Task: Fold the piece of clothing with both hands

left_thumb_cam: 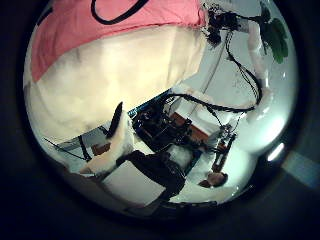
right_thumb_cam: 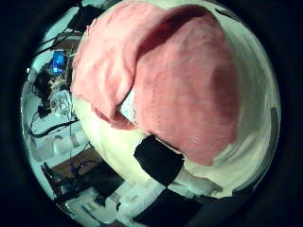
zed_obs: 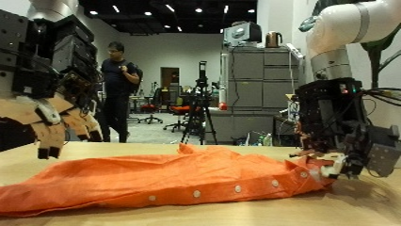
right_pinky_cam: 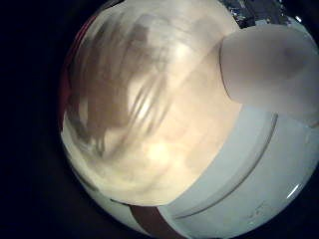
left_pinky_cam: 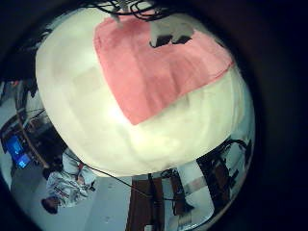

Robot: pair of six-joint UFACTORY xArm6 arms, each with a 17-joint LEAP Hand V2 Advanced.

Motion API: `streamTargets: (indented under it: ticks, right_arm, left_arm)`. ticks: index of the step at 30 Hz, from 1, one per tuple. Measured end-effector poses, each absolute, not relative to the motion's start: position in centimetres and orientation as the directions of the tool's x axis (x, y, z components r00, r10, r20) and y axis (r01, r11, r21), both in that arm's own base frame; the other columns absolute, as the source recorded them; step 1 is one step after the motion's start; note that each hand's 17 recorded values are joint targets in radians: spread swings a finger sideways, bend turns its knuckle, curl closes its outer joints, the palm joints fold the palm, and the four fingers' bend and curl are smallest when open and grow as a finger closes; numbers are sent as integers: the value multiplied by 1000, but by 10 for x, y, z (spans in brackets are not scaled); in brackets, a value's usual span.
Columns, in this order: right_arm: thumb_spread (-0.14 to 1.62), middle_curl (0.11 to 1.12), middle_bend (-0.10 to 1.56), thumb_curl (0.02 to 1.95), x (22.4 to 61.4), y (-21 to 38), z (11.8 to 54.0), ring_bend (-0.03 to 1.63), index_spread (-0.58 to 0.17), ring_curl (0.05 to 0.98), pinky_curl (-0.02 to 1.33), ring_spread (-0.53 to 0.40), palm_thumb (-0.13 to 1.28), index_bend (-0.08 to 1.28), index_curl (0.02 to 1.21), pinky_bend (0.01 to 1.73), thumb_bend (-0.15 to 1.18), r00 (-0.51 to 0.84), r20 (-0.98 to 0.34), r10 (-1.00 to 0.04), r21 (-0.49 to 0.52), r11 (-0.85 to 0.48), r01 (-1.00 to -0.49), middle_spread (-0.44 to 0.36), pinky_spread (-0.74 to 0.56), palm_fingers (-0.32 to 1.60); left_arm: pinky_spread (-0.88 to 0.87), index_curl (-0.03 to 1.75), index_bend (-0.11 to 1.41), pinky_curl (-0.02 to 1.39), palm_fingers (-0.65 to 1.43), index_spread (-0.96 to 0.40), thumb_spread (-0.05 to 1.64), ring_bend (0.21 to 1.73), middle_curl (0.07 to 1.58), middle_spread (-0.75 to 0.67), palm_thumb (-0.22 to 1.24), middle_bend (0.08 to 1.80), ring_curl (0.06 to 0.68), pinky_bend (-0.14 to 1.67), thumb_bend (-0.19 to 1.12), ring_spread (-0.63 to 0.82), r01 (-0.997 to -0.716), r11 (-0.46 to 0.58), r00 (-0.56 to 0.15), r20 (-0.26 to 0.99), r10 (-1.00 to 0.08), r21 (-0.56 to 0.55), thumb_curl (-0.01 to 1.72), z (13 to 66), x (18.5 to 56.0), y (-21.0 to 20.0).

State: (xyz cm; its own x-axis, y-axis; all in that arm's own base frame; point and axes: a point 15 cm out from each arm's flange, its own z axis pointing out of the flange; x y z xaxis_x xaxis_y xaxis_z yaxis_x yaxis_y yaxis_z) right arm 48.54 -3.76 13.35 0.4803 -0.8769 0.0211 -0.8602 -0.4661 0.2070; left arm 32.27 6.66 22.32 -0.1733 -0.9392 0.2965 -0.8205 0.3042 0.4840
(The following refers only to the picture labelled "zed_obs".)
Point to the orange button shirt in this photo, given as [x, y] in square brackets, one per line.
[167, 179]

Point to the person in dark clothes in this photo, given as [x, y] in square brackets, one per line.
[116, 88]

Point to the green plastic bottle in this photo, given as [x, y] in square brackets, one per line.
[268, 139]

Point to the black chair back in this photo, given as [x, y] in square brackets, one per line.
[12, 138]

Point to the low grey cabinet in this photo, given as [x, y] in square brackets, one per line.
[243, 124]

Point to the grey filing cabinet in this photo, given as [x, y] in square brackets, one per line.
[251, 84]

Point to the white power strip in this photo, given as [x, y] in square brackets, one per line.
[295, 51]

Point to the orange seat office chair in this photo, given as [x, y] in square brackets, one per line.
[151, 107]
[179, 109]

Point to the red ball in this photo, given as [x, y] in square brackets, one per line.
[221, 106]

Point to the brown door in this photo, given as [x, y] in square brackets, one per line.
[165, 78]

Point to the copper electric kettle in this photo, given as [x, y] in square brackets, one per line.
[272, 39]

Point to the grey projector box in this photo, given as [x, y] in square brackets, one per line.
[243, 33]

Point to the black camera tripod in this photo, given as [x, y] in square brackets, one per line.
[200, 103]

